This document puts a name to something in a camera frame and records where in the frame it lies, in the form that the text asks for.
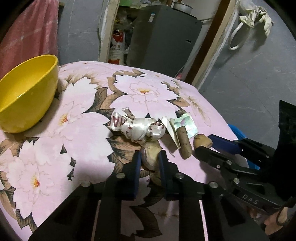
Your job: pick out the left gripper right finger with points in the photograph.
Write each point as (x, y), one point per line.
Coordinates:
(180, 187)

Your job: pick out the yellow plastic bowl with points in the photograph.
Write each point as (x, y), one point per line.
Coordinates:
(27, 92)

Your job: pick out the pink floral tablecloth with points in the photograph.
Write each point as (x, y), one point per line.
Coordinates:
(72, 144)

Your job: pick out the small brown potato chunk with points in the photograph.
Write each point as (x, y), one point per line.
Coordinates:
(202, 141)

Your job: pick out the dark grey refrigerator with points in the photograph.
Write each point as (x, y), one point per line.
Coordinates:
(162, 39)

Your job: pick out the right hand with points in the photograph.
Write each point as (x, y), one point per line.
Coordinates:
(278, 220)

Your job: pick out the pink checked towel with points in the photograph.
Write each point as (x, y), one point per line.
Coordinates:
(33, 33)

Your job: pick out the red white sack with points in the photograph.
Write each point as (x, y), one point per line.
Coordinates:
(117, 48)

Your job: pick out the crumpled white ribbon wrapper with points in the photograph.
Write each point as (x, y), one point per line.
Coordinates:
(138, 130)

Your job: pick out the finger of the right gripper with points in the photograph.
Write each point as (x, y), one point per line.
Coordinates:
(253, 151)
(229, 170)

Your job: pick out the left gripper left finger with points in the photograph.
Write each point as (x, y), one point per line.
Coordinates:
(120, 187)

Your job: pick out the metal pot on refrigerator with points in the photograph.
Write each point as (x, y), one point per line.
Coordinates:
(182, 7)

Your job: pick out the white rubber glove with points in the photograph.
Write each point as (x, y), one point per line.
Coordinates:
(253, 14)

